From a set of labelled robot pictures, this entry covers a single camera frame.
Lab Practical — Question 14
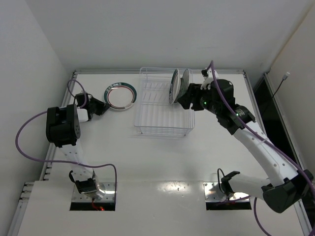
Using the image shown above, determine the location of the small green patterned plate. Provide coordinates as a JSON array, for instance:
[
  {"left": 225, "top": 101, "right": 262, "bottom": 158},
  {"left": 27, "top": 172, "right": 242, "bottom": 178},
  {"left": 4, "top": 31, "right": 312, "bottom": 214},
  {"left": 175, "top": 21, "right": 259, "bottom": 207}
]
[{"left": 177, "top": 69, "right": 190, "bottom": 98}]

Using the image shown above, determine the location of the metal base plate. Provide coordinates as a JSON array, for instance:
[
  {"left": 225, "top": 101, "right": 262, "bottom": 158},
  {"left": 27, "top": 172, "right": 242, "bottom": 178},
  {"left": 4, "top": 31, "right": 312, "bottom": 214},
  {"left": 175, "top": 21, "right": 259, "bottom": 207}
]
[
  {"left": 203, "top": 182, "right": 250, "bottom": 203},
  {"left": 71, "top": 182, "right": 116, "bottom": 203}
]

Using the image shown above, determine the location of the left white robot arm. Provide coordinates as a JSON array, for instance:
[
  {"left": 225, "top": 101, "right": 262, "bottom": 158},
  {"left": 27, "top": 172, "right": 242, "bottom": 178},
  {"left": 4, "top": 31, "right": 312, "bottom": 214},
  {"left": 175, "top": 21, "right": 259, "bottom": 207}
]
[{"left": 46, "top": 92, "right": 110, "bottom": 200}]

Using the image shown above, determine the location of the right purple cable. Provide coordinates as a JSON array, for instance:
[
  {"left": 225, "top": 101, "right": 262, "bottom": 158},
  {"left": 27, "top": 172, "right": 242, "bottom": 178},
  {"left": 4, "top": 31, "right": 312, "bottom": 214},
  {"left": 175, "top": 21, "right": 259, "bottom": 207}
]
[{"left": 206, "top": 60, "right": 315, "bottom": 236}]

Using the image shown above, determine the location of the green red rimmed plate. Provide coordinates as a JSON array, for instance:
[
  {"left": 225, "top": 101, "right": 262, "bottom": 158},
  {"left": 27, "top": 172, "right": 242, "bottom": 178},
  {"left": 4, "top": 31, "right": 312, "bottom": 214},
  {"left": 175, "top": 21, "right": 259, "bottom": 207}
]
[
  {"left": 169, "top": 69, "right": 180, "bottom": 104},
  {"left": 103, "top": 82, "right": 137, "bottom": 111}
]

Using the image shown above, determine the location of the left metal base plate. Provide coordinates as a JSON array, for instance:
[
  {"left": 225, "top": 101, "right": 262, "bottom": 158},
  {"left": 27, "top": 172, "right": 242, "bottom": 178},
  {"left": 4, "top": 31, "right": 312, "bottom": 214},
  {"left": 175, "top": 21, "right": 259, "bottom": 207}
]
[{"left": 71, "top": 182, "right": 116, "bottom": 203}]

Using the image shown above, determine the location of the black cable with white plug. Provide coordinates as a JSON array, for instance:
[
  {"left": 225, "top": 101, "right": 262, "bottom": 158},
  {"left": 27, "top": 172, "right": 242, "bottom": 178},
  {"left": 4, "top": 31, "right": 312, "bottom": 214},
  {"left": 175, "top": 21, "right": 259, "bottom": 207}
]
[{"left": 271, "top": 71, "right": 290, "bottom": 97}]

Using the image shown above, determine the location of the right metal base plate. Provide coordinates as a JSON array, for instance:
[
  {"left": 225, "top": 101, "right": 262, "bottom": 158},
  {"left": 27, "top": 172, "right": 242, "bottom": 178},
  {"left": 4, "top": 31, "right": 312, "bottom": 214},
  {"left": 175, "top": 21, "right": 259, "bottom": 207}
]
[{"left": 203, "top": 182, "right": 250, "bottom": 203}]

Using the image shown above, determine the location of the white plate grey rim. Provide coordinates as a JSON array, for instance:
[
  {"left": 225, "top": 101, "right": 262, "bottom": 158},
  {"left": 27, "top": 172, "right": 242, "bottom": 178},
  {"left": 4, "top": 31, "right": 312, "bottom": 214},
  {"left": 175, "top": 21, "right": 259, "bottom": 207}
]
[{"left": 181, "top": 69, "right": 190, "bottom": 93}]

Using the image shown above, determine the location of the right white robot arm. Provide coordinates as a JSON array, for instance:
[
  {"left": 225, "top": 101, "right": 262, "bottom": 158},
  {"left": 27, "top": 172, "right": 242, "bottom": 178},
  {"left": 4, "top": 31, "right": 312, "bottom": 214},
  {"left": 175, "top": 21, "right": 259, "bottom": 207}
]
[{"left": 177, "top": 70, "right": 315, "bottom": 213}]

